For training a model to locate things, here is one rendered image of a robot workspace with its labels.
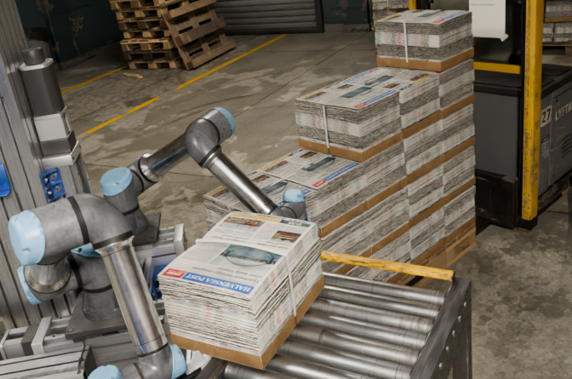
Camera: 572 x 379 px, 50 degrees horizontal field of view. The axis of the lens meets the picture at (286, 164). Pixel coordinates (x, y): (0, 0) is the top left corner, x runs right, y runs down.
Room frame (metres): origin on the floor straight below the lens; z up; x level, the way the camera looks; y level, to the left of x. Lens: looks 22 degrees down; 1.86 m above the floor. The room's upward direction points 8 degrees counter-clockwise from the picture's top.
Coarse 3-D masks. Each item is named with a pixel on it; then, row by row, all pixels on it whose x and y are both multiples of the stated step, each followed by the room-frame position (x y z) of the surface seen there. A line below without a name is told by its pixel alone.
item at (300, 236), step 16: (224, 224) 1.60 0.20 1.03; (240, 224) 1.59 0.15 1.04; (256, 224) 1.57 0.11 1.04; (272, 224) 1.56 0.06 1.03; (288, 224) 1.55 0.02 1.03; (304, 224) 1.54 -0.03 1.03; (240, 240) 1.50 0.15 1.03; (256, 240) 1.49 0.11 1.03; (272, 240) 1.47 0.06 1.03; (288, 240) 1.46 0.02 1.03; (304, 240) 1.47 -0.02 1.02; (304, 256) 1.47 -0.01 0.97; (304, 272) 1.46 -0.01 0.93; (320, 272) 1.54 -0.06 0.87; (304, 288) 1.46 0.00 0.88
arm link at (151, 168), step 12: (216, 108) 2.08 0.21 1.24; (216, 120) 1.99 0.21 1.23; (228, 120) 2.03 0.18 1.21; (228, 132) 2.02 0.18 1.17; (168, 144) 2.13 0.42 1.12; (180, 144) 2.07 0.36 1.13; (144, 156) 2.19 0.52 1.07; (156, 156) 2.13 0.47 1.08; (168, 156) 2.10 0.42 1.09; (180, 156) 2.08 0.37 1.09; (132, 168) 2.16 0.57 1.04; (144, 168) 2.14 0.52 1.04; (156, 168) 2.13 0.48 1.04; (168, 168) 2.12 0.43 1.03; (144, 180) 2.14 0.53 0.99; (156, 180) 2.15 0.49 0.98
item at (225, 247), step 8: (232, 240) 1.51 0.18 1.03; (208, 248) 1.48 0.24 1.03; (216, 248) 1.48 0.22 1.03; (224, 248) 1.47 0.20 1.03; (232, 248) 1.46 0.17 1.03; (240, 248) 1.46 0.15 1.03; (248, 248) 1.45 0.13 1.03; (256, 248) 1.44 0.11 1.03; (272, 248) 1.43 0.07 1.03; (280, 248) 1.43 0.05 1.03; (256, 256) 1.40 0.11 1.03; (264, 256) 1.39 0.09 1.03; (272, 256) 1.39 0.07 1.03; (280, 256) 1.39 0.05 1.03; (288, 272) 1.39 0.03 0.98; (288, 280) 1.39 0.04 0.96; (288, 288) 1.38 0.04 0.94; (288, 296) 1.38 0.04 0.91; (288, 304) 1.37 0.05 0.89; (296, 304) 1.41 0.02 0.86; (288, 312) 1.37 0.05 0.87
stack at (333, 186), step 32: (288, 160) 2.53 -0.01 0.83; (320, 160) 2.48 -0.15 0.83; (352, 160) 2.44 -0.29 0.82; (384, 160) 2.48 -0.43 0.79; (416, 160) 2.63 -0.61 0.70; (224, 192) 2.28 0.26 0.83; (320, 192) 2.21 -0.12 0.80; (352, 192) 2.34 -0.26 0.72; (416, 192) 2.62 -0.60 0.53; (320, 224) 2.20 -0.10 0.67; (352, 224) 2.32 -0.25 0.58; (384, 224) 2.44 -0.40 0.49; (416, 224) 2.62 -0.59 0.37; (384, 256) 2.44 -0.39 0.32; (416, 256) 2.60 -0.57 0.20
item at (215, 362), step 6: (210, 360) 1.30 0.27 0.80; (216, 360) 1.30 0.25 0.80; (222, 360) 1.30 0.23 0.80; (210, 366) 1.28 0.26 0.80; (216, 366) 1.28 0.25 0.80; (222, 366) 1.27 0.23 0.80; (204, 372) 1.26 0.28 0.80; (210, 372) 1.26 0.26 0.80; (216, 372) 1.25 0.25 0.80; (222, 372) 1.26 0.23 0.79; (198, 378) 1.24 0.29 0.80; (204, 378) 1.24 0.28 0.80; (210, 378) 1.23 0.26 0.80; (222, 378) 1.26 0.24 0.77
